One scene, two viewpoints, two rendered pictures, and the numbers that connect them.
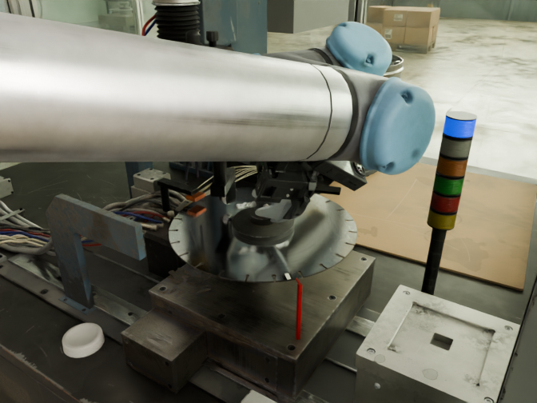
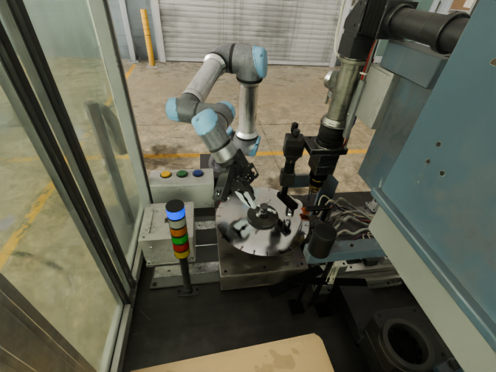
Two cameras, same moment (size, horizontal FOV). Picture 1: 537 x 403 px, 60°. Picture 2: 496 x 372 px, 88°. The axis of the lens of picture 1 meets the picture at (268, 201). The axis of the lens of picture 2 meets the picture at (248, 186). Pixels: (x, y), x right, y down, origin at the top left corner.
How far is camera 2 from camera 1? 1.25 m
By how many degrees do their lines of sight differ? 102
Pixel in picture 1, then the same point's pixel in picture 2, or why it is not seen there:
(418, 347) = not seen: hidden behind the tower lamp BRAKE
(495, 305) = (149, 338)
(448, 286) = (181, 338)
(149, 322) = not seen: hidden behind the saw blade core
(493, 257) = not seen: outside the picture
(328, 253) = (223, 214)
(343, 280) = (224, 249)
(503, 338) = (145, 230)
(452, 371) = (162, 211)
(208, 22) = (366, 162)
